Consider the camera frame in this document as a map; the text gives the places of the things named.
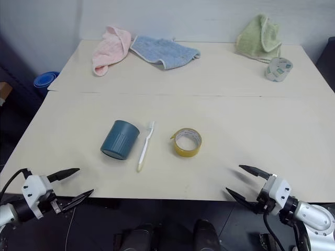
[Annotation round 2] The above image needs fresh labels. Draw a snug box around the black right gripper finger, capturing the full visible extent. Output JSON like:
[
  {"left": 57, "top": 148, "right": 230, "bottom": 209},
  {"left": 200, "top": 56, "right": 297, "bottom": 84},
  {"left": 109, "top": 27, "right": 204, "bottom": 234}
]
[
  {"left": 225, "top": 187, "right": 259, "bottom": 213},
  {"left": 238, "top": 164, "right": 271, "bottom": 181}
]

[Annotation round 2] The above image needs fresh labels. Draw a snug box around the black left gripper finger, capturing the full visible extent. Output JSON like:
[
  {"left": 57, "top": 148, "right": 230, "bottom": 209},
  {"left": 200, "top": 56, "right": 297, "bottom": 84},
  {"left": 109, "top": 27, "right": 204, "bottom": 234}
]
[
  {"left": 47, "top": 168, "right": 81, "bottom": 183},
  {"left": 61, "top": 189, "right": 95, "bottom": 212}
]

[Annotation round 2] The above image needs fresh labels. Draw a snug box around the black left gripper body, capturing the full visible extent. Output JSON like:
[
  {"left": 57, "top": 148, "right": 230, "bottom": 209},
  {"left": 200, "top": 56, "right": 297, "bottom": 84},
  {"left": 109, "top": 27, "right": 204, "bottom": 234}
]
[{"left": 38, "top": 190, "right": 64, "bottom": 216}]

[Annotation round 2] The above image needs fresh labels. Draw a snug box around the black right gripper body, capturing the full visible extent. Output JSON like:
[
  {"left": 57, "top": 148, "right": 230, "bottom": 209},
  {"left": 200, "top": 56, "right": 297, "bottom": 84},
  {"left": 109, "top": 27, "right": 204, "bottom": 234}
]
[{"left": 254, "top": 174, "right": 276, "bottom": 215}]

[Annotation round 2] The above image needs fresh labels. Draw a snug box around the dark rounded shape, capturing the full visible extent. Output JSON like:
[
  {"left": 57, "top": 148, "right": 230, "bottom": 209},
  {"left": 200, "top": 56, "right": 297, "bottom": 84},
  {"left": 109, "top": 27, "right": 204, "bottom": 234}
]
[
  {"left": 193, "top": 219, "right": 221, "bottom": 251},
  {"left": 113, "top": 223, "right": 155, "bottom": 251}
]

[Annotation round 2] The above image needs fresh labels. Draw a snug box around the dark teal plastic cup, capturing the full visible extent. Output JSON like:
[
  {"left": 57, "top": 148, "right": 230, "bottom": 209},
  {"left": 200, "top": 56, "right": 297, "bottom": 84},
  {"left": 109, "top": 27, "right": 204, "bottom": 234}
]
[{"left": 99, "top": 120, "right": 141, "bottom": 161}]

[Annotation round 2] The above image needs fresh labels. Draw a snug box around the yellow tape roll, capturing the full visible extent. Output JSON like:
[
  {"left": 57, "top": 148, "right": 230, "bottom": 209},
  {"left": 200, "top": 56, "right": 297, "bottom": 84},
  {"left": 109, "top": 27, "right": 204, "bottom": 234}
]
[{"left": 170, "top": 128, "right": 203, "bottom": 158}]

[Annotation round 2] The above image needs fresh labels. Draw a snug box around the white toothbrush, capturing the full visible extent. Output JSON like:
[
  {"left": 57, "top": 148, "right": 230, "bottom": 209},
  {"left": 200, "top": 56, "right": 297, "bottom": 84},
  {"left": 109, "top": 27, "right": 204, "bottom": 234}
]
[{"left": 137, "top": 121, "right": 155, "bottom": 173}]

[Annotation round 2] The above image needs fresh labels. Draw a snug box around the brown wooden box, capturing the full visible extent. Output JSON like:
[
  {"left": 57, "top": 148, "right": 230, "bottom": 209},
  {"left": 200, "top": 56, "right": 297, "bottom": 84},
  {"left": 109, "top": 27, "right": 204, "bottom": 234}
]
[{"left": 0, "top": 81, "right": 14, "bottom": 106}]

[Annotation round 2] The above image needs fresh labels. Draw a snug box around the green towel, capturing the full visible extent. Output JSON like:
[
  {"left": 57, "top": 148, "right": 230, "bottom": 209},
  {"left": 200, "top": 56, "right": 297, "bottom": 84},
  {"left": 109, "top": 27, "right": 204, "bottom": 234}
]
[{"left": 235, "top": 14, "right": 283, "bottom": 64}]

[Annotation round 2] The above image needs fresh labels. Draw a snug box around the pink towel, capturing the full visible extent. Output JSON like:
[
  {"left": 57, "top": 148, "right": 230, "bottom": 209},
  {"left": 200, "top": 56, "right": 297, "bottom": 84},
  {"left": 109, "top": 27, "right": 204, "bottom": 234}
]
[{"left": 91, "top": 25, "right": 132, "bottom": 77}]

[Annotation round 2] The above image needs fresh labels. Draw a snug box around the blue towel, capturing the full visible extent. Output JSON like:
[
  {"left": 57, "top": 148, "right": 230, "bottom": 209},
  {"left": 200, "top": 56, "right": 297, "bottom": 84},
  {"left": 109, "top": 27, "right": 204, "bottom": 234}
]
[{"left": 130, "top": 35, "right": 202, "bottom": 71}]

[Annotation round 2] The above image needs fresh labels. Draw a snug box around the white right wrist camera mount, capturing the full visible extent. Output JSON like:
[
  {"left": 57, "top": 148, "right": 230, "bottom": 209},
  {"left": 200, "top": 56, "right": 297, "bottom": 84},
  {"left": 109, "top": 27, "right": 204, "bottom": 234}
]
[{"left": 261, "top": 174, "right": 292, "bottom": 217}]

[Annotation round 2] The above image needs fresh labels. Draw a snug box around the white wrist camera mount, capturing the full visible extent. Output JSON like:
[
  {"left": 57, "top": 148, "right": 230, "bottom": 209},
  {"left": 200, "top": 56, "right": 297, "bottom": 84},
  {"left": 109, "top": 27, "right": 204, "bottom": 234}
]
[
  {"left": 21, "top": 175, "right": 54, "bottom": 220},
  {"left": 261, "top": 174, "right": 292, "bottom": 217}
]

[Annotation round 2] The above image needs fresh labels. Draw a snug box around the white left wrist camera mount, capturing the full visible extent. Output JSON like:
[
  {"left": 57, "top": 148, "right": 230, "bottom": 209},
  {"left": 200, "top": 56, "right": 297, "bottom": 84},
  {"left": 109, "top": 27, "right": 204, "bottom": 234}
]
[{"left": 21, "top": 175, "right": 54, "bottom": 220}]

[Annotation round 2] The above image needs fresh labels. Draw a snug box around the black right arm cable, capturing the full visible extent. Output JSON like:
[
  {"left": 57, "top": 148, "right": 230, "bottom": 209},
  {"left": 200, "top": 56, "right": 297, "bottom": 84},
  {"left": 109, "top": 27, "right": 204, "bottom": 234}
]
[{"left": 262, "top": 209, "right": 287, "bottom": 251}]

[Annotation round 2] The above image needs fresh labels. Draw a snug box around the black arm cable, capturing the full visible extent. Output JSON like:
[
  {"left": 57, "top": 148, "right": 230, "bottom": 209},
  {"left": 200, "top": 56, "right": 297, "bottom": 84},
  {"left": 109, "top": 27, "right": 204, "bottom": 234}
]
[
  {"left": 262, "top": 209, "right": 287, "bottom": 251},
  {"left": 0, "top": 168, "right": 30, "bottom": 201}
]

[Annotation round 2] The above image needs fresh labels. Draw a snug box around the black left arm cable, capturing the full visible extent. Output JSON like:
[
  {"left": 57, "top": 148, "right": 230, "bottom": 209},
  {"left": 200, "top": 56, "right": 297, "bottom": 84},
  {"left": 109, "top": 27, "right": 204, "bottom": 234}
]
[{"left": 0, "top": 168, "right": 30, "bottom": 201}]

